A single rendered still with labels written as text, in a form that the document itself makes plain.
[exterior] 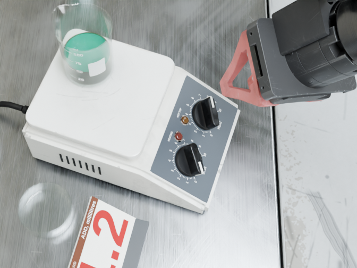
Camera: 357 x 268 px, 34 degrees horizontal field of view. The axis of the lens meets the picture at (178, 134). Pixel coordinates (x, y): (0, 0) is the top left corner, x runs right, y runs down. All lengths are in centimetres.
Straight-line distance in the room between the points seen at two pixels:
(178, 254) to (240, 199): 9
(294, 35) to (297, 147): 23
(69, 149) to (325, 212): 28
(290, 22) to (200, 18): 29
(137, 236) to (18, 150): 16
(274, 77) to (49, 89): 24
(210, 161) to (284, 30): 19
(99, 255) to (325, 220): 24
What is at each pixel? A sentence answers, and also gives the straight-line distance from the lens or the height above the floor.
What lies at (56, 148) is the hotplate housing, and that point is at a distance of 60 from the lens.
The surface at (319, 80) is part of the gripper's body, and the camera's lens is 49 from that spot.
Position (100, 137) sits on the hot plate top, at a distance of 57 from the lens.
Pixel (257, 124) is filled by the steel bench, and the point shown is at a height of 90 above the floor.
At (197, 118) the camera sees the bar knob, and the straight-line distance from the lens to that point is 62.
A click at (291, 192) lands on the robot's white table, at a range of 66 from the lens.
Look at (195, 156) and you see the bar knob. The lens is 59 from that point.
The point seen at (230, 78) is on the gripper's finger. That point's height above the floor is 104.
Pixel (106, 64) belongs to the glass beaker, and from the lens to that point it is 57.
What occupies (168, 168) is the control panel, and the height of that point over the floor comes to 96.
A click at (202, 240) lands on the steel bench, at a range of 63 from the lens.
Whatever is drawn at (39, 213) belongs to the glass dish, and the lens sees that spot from 64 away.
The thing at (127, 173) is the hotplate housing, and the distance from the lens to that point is 59.
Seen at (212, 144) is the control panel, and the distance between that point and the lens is 63.
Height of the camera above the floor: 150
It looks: 64 degrees down
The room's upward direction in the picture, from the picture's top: 7 degrees clockwise
